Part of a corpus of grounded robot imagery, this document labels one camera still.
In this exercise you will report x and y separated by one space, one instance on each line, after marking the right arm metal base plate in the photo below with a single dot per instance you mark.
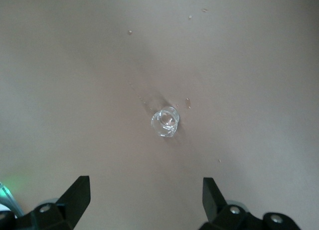
7 197

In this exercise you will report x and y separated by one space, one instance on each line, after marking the small clear glass cup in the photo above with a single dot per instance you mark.
164 122

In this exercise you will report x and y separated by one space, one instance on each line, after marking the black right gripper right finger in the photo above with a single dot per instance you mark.
214 202

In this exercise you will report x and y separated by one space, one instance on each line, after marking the brown table cover sheet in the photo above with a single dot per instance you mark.
74 90

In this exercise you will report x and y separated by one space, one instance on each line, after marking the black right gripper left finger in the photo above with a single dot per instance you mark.
74 202

